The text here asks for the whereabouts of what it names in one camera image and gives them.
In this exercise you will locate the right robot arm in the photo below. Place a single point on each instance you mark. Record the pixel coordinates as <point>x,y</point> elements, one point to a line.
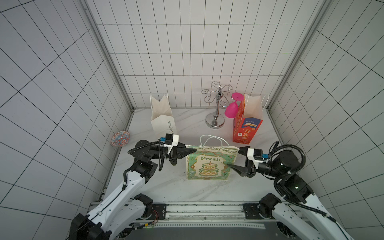
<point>296,206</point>

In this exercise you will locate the chrome cup holder stand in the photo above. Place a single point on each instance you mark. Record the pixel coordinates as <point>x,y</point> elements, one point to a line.
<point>216,96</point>

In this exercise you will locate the white Happy Every Day bag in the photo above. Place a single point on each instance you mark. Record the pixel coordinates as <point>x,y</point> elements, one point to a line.
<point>162,119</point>

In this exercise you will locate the black mounting plate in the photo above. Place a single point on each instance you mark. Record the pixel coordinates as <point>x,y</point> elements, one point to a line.
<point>158,212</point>
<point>255,211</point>

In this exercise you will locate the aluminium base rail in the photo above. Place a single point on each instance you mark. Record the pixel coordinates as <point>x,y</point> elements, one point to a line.
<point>181,215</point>

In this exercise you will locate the patterned ceramic bowl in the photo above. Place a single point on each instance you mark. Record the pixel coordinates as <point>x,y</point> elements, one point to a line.
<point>120,139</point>

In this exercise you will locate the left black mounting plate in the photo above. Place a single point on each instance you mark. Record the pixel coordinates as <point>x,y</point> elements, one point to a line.
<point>158,212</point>

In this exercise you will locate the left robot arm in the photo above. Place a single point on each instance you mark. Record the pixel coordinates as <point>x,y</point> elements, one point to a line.
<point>134,178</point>

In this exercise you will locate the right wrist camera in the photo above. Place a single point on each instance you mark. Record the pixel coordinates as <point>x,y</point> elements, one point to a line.
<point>257,157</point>

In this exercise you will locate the green Fresh paper bag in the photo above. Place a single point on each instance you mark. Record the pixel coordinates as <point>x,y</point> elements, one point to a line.
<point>211,159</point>

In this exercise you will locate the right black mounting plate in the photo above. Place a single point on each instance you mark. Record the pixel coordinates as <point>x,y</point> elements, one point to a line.
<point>255,211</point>

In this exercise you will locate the pink plastic wine glass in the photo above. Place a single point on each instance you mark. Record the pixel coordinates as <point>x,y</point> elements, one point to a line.
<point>233,108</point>

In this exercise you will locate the red printed paper bag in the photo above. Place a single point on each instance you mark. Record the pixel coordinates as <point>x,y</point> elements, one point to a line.
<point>249,118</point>

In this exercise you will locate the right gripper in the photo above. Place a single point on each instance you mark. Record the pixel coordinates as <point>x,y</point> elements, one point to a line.
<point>250,167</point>

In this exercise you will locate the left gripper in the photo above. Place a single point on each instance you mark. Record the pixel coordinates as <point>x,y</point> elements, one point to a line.
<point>179,151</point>

